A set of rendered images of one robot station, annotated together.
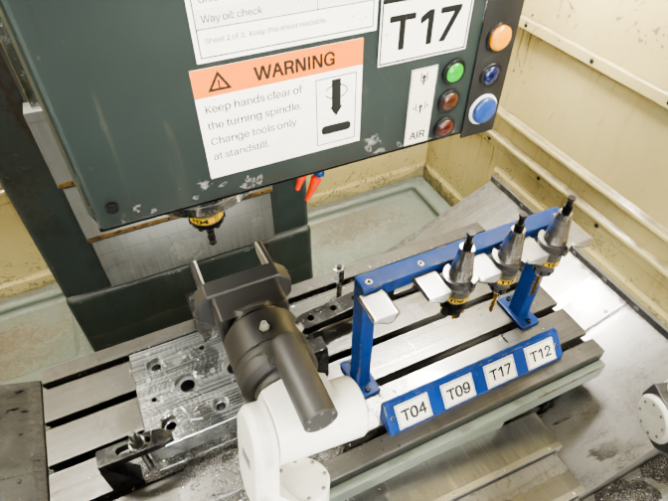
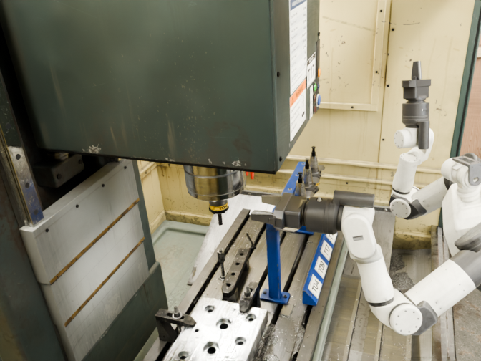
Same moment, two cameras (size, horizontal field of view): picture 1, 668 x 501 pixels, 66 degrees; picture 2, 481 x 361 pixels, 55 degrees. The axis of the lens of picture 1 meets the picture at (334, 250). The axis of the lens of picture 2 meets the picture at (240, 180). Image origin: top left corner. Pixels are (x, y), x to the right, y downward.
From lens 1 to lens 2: 0.92 m
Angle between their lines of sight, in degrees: 38
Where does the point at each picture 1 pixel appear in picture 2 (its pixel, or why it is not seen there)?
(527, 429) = (346, 281)
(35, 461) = not seen: outside the picture
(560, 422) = (353, 271)
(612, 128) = not seen: hidden behind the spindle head
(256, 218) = (139, 263)
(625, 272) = (322, 190)
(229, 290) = (285, 205)
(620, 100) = not seen: hidden behind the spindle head
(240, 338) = (316, 208)
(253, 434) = (361, 218)
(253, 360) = (330, 208)
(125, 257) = (82, 332)
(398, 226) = (179, 252)
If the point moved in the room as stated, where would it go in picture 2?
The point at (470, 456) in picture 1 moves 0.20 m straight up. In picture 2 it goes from (341, 305) to (342, 264)
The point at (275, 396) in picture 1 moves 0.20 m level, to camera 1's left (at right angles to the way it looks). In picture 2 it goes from (351, 209) to (298, 248)
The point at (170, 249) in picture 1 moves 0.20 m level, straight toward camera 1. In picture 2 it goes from (104, 311) to (155, 324)
